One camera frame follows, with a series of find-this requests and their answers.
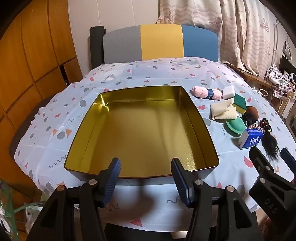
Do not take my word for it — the patterned plastic tablecloth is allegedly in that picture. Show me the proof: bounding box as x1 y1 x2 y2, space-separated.
14 57 296 232

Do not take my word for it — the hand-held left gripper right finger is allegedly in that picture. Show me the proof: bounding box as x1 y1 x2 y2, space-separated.
171 158 265 241

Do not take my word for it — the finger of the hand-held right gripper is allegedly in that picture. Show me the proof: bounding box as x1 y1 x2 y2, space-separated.
280 148 296 175
248 146 277 178

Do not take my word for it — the wooden wardrobe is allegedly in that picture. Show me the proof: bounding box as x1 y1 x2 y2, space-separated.
0 0 84 232

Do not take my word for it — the white sponge block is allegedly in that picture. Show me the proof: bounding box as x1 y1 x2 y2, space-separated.
222 85 236 99

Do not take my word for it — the cream cloth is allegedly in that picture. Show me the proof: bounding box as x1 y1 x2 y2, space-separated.
210 98 238 120

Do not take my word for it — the colourful hair tie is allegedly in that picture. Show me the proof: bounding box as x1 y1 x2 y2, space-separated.
248 118 271 133

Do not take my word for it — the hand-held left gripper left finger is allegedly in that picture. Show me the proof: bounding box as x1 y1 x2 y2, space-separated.
25 158 121 241

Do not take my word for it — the green round puff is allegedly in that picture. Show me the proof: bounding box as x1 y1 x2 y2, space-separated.
223 116 247 138

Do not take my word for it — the pile of patterned clothes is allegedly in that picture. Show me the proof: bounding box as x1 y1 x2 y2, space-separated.
265 64 293 98

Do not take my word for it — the pink rolled towel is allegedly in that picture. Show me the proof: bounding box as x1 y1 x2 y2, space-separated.
190 86 223 100

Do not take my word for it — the black scrunchie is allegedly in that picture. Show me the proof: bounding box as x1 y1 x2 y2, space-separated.
242 113 257 127

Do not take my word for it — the clear plastic bag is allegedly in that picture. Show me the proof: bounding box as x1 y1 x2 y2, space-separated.
0 178 44 241

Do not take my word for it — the dark screen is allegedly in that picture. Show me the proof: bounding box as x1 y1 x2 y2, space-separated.
279 55 296 75

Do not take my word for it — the green and yellow scouring sponge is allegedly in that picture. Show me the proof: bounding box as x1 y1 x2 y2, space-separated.
232 94 247 114

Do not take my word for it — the gold-lined tin box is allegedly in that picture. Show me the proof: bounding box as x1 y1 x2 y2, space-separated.
63 86 220 181

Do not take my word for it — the black hairpiece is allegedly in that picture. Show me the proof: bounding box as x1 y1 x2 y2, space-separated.
261 132 281 161

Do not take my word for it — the black cylinder post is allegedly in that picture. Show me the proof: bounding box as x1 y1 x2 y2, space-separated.
90 26 105 70

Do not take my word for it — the blue tissue packet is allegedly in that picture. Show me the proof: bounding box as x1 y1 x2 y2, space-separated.
238 128 263 149

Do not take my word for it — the wooden side table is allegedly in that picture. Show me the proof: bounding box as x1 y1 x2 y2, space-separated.
225 62 273 100

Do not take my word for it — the pink patterned curtain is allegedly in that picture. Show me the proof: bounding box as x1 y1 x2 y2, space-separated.
157 0 285 70

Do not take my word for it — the grey yellow blue chair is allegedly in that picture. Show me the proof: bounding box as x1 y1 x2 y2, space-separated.
103 24 219 64

